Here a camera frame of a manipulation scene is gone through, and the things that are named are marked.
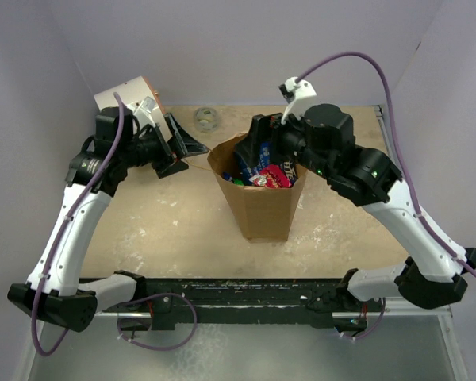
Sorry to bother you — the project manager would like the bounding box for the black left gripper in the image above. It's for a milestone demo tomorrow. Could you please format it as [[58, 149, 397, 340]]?
[[121, 114, 207, 179]]

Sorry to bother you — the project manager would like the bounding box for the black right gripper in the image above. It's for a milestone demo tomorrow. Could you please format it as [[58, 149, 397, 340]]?
[[236, 104, 334, 180]]

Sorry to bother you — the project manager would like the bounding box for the blue chips bag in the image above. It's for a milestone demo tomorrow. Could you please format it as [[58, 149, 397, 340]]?
[[234, 140, 291, 187]]

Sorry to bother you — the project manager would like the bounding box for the red snack packet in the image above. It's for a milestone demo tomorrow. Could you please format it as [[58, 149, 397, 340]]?
[[249, 164, 293, 189]]

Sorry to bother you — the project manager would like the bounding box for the brown paper bag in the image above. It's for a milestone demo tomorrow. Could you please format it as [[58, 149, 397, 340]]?
[[207, 132, 307, 242]]

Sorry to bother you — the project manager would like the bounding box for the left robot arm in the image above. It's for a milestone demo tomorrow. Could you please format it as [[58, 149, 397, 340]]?
[[7, 106, 209, 332]]

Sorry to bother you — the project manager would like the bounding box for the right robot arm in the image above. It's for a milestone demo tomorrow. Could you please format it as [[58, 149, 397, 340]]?
[[235, 104, 476, 310]]

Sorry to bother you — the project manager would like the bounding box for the green snack packet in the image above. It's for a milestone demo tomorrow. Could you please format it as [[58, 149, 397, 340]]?
[[222, 172, 244, 186]]

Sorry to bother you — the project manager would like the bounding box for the clear plastic tape roll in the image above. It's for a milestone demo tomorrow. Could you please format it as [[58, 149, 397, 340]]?
[[194, 107, 219, 133]]

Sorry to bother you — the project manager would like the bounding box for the white cylindrical container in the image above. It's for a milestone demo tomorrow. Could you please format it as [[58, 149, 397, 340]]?
[[94, 76, 166, 114]]

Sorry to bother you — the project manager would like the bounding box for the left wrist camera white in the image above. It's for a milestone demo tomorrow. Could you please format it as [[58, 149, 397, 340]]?
[[127, 96, 163, 129]]

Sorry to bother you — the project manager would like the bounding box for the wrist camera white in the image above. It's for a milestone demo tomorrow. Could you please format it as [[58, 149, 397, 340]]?
[[278, 77, 317, 125], [127, 96, 163, 129]]

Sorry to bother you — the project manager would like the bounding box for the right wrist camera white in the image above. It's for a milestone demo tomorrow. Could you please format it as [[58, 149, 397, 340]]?
[[278, 77, 317, 125]]

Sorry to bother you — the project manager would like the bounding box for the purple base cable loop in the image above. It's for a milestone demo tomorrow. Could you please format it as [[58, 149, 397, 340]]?
[[117, 292, 199, 352]]

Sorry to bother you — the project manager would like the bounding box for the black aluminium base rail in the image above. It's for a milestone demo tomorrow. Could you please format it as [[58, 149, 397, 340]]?
[[79, 277, 453, 333]]

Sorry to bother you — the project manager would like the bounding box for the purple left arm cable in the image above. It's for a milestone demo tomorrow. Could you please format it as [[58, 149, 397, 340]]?
[[30, 91, 126, 357]]

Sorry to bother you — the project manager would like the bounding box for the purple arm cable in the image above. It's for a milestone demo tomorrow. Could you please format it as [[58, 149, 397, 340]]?
[[30, 91, 126, 357], [296, 51, 476, 287]]

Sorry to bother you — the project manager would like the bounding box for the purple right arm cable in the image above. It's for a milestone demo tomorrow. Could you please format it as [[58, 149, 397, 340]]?
[[296, 51, 476, 287]]

